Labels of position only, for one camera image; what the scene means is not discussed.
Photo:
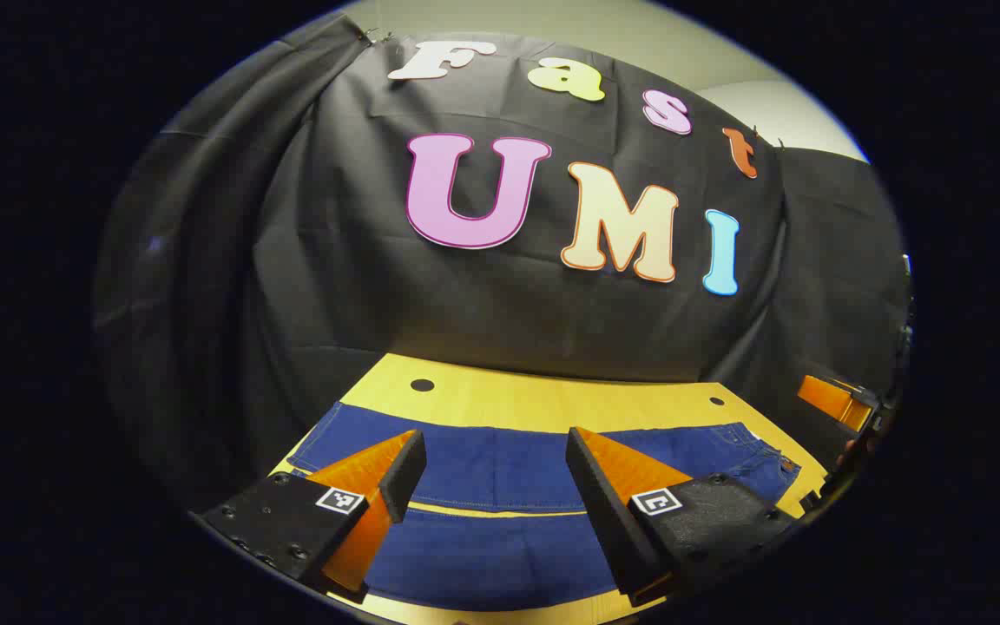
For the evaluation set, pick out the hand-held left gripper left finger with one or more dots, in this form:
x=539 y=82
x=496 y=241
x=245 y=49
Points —
x=404 y=477

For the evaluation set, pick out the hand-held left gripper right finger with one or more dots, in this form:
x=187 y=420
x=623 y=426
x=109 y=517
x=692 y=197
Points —
x=595 y=503

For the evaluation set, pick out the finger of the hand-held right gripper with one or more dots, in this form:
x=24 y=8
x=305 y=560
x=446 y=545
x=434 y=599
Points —
x=830 y=398

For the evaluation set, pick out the black backdrop cloth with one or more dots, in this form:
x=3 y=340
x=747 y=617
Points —
x=483 y=304

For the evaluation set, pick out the blue denim jeans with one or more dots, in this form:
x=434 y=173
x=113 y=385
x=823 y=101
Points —
x=500 y=469

